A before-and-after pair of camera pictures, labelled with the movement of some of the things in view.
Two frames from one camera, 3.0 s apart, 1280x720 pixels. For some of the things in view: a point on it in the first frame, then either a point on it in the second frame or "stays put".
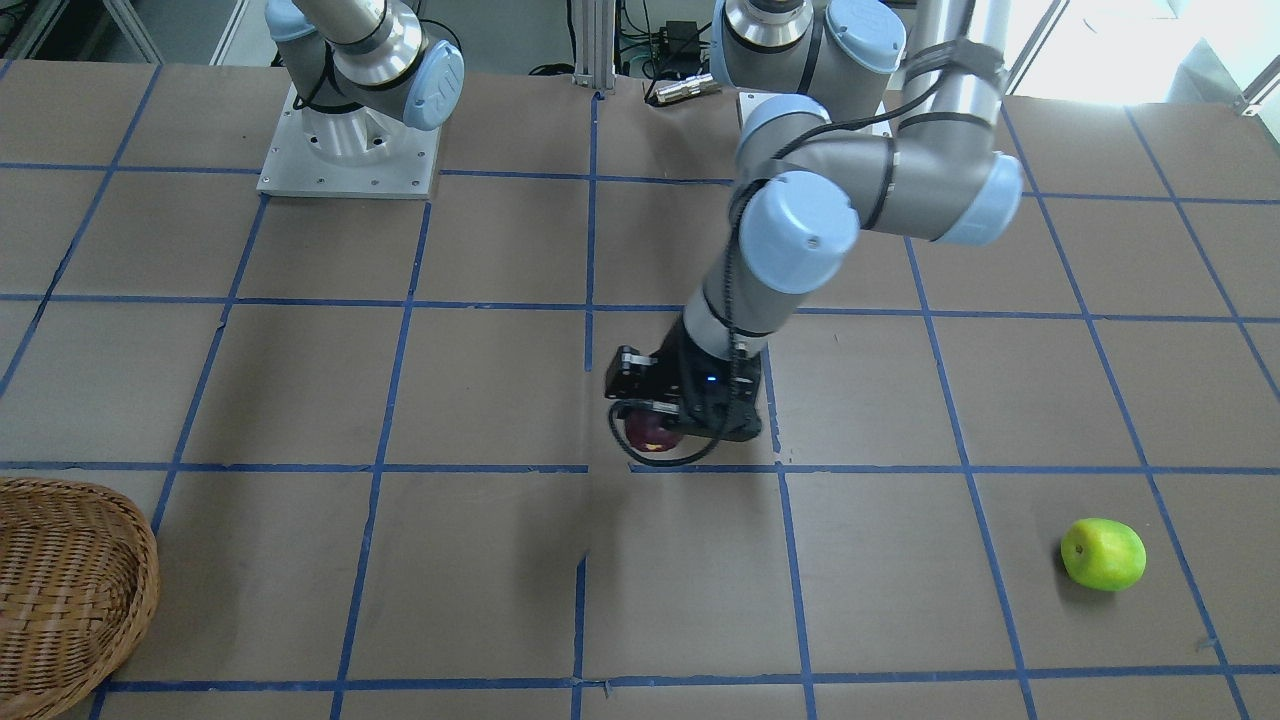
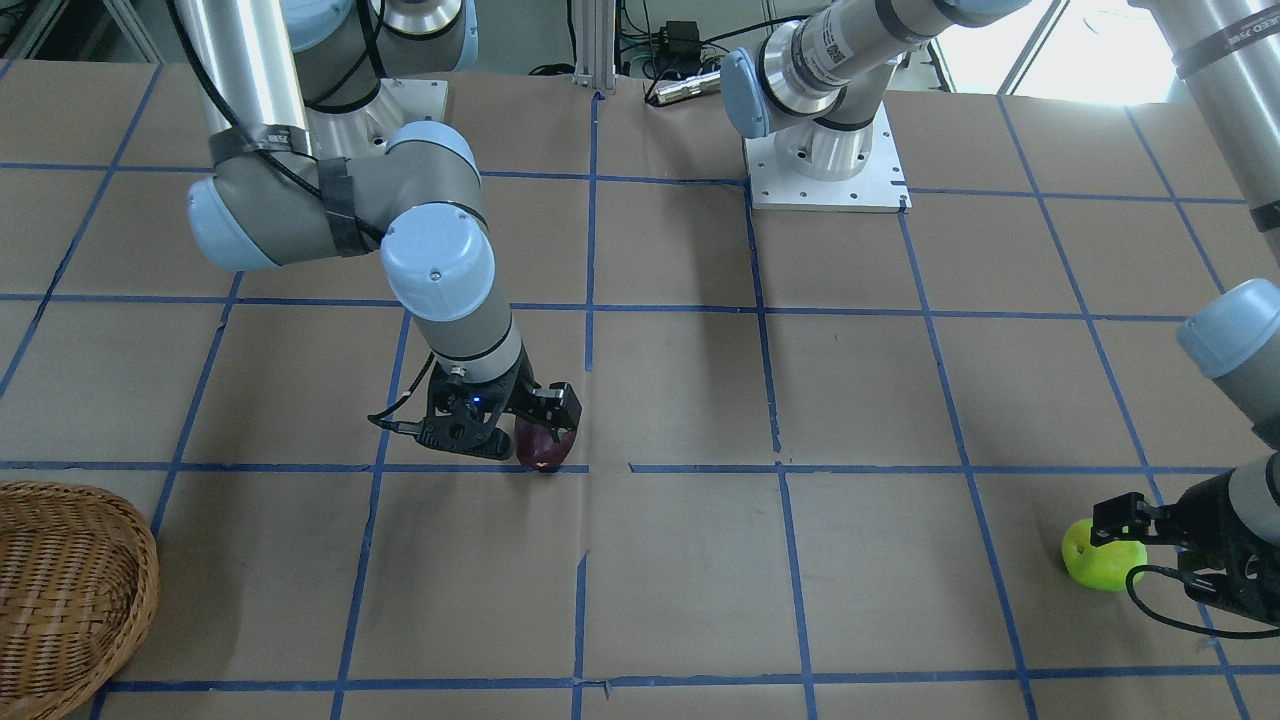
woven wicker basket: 79,578 stays put
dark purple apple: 644,432 → 537,447
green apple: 1103,554 stays put
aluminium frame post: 595,27 stays put
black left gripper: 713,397 → 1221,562
